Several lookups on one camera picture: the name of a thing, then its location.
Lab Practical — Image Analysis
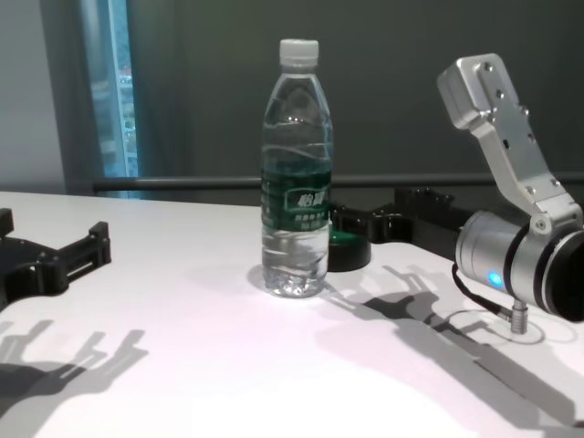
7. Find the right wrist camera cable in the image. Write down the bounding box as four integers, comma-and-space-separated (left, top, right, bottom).
451, 263, 528, 335

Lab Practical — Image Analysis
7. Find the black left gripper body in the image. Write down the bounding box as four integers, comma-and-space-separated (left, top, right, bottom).
0, 236, 47, 314

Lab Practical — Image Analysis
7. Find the green YES button black base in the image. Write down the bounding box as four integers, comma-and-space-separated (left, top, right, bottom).
327, 229, 372, 274

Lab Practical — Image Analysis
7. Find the glass window strip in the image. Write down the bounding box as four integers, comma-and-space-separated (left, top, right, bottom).
89, 0, 141, 180

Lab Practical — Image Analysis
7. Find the clear water bottle green label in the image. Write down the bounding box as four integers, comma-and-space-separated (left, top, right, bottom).
260, 38, 335, 298

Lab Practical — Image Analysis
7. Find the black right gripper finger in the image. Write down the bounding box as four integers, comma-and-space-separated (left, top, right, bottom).
393, 185, 456, 212
328, 203, 414, 245

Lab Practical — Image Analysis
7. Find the grey horizontal handrail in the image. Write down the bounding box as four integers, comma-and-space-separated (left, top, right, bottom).
93, 172, 584, 193

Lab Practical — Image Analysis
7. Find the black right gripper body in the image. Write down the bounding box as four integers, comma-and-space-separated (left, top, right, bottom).
396, 200, 475, 264

